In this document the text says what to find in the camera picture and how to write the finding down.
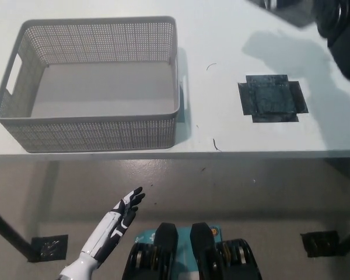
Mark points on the white and black left hand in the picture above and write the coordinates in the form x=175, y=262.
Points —
x=113, y=226

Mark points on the black ribbed robot body block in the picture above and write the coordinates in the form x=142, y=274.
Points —
x=166, y=242
x=204, y=242

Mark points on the black table leg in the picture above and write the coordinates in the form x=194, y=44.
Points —
x=8, y=233

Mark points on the thin dark thread scrap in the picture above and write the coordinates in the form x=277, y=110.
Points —
x=211, y=65
x=216, y=145

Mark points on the large grey perforated basket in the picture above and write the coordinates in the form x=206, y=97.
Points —
x=102, y=87

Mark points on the black tape patch on table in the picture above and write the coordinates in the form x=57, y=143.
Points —
x=272, y=97

